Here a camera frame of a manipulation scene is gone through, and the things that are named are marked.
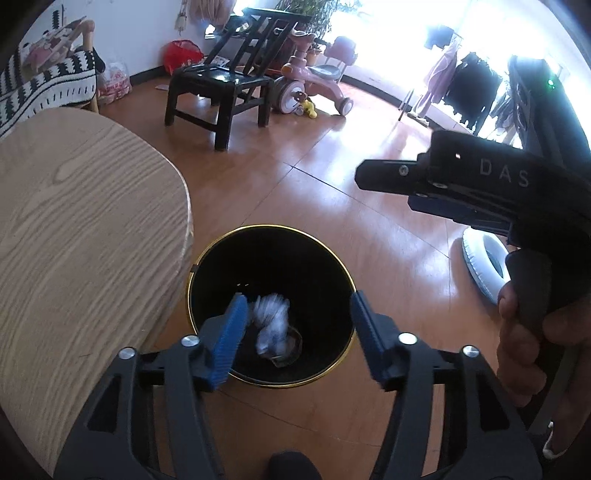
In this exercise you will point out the pink children's tricycle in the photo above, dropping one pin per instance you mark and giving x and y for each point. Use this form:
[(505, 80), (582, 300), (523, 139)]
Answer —
[(323, 81)]

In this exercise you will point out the light wooden table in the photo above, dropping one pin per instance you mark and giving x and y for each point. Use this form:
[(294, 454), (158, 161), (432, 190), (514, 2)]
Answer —
[(83, 230)]

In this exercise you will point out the pink curtain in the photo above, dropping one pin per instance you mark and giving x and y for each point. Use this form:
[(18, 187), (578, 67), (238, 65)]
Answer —
[(207, 8)]

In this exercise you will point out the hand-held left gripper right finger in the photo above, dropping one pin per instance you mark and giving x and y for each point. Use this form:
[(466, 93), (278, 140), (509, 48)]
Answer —
[(369, 341)]

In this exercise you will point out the green potted plant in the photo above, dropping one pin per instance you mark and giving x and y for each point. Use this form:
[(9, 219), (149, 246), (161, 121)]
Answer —
[(304, 11)]

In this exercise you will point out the white paper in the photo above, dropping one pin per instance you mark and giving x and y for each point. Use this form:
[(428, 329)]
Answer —
[(270, 318)]

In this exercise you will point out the black and white striped blanket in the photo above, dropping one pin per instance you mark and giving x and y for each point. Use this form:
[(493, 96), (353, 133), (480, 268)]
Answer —
[(41, 92)]

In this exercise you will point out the person's right hand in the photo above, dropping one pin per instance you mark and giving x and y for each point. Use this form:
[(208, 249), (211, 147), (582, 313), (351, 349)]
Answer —
[(517, 355)]

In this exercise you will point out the yellow toy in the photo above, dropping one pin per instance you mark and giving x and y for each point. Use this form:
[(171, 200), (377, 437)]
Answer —
[(308, 109)]

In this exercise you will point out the pink printed cushion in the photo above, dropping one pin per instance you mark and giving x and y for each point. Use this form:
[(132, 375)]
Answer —
[(46, 50)]

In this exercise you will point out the black wooden chair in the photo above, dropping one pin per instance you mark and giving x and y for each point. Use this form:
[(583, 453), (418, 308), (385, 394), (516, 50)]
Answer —
[(217, 78)]

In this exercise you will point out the clothes rack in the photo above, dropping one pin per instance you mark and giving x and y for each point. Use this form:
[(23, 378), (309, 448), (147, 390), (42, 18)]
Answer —
[(408, 99)]

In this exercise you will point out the white and red plastic bag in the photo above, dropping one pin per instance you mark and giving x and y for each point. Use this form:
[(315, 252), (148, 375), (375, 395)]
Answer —
[(114, 83)]

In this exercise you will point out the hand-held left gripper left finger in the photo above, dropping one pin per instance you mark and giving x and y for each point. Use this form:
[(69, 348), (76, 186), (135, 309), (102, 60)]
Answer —
[(228, 341)]

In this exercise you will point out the black bin with gold rim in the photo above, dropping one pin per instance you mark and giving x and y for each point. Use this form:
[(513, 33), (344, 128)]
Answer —
[(277, 263)]

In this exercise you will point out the black-white patterned sofa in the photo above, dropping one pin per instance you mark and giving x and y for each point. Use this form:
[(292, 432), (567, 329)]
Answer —
[(88, 37)]

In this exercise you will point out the purple garment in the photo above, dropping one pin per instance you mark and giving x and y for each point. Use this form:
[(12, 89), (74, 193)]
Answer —
[(438, 74)]

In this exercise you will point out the black garment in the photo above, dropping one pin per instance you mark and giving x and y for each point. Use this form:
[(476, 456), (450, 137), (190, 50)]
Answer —
[(475, 87)]

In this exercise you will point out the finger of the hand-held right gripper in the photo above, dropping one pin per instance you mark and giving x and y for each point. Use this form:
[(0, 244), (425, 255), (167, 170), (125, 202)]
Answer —
[(388, 175), (457, 210)]

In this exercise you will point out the clear plastic wrapper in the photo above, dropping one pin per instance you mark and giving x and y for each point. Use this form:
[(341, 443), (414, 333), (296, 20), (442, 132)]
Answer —
[(291, 350)]

